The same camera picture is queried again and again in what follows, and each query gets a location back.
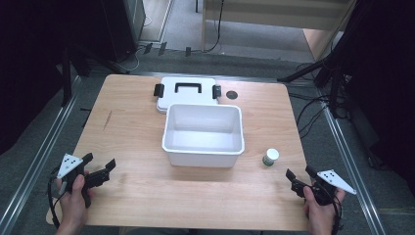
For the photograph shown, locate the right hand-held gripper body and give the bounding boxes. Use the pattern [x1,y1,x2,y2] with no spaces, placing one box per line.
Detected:
[304,168,357,207]

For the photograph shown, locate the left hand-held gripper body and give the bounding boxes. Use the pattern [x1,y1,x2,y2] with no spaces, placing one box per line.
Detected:
[57,153,93,209]

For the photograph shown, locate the white plastic storage box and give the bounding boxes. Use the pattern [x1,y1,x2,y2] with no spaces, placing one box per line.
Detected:
[161,103,246,168]

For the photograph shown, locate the white lid with black handle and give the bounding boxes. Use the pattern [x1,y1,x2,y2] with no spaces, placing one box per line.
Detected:
[153,76,222,115]

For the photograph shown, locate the person's right hand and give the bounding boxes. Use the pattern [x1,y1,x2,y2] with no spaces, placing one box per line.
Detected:
[302,186,346,235]

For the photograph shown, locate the person's left hand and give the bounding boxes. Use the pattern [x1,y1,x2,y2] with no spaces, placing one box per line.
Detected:
[55,174,95,235]

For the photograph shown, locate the black metal stand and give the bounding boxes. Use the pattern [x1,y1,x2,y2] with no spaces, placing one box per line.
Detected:
[276,48,348,119]
[61,48,73,108]

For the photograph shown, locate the dark cabinet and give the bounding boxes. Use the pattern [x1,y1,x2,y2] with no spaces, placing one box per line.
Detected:
[97,0,147,65]

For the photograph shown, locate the light wooden desk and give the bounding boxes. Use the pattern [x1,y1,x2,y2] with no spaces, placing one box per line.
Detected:
[200,0,357,63]

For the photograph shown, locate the aluminium floor rail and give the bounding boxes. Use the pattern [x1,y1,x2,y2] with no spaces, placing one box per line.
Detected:
[321,97,389,235]
[0,74,83,235]

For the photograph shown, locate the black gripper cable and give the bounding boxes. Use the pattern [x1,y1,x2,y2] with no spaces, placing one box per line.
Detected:
[332,195,345,233]
[47,166,64,230]

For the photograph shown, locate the black floor cables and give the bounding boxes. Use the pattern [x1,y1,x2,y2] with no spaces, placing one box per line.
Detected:
[288,91,331,141]

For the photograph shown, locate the white floor cable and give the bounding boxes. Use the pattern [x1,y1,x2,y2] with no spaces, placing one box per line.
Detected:
[114,45,142,74]

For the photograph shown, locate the black hanging cable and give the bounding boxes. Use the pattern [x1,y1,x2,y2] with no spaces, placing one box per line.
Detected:
[203,0,226,54]

